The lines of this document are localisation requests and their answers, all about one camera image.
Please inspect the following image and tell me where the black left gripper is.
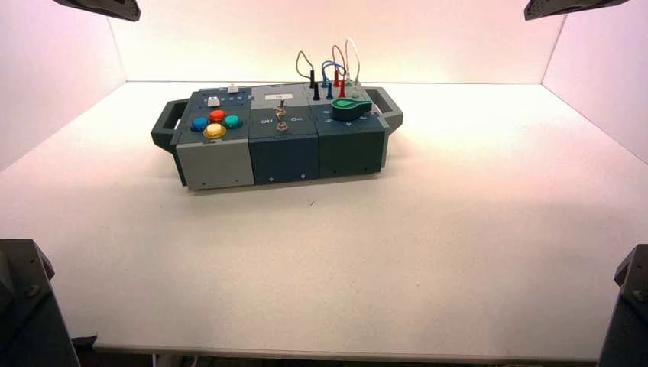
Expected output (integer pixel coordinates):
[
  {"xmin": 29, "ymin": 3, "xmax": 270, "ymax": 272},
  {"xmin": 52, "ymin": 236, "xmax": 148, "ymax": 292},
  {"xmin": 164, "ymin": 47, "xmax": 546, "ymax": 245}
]
[{"xmin": 53, "ymin": 0, "xmax": 141, "ymax": 23}]

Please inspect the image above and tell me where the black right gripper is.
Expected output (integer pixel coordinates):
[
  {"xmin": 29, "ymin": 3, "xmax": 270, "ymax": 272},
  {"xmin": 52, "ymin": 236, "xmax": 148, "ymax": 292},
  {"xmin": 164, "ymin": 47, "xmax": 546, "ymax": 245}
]
[{"xmin": 524, "ymin": 0, "xmax": 631, "ymax": 21}]

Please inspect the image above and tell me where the grey and teal control box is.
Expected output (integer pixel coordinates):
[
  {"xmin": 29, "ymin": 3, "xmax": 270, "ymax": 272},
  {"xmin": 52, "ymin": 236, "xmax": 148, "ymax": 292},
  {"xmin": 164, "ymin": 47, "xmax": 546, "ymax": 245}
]
[{"xmin": 151, "ymin": 83, "xmax": 404, "ymax": 192}]

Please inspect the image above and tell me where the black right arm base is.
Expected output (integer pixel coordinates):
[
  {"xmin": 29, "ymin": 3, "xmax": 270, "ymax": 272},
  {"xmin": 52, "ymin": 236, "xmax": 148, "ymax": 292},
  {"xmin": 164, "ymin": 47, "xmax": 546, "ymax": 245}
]
[{"xmin": 598, "ymin": 244, "xmax": 648, "ymax": 367}]

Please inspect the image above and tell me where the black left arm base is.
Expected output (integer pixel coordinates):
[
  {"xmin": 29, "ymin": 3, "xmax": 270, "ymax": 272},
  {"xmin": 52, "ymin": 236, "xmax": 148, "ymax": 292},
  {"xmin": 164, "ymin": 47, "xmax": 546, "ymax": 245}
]
[{"xmin": 0, "ymin": 239, "xmax": 82, "ymax": 367}]

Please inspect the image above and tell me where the white jumper cable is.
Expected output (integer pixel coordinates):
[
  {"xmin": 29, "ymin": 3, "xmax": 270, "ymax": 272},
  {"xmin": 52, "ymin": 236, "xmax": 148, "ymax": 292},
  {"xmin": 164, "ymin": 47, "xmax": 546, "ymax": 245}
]
[{"xmin": 345, "ymin": 37, "xmax": 364, "ymax": 100}]

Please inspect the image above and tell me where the black jumper cable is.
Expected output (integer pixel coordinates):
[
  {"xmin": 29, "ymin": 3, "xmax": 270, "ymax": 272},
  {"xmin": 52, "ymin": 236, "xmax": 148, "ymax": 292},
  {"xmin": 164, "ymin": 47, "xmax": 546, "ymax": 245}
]
[{"xmin": 296, "ymin": 50, "xmax": 322, "ymax": 101}]

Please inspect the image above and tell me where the blue jumper cable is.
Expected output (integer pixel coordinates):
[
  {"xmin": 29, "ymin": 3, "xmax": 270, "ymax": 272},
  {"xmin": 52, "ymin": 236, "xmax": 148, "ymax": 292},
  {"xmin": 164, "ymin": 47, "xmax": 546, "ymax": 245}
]
[{"xmin": 321, "ymin": 60, "xmax": 348, "ymax": 101}]

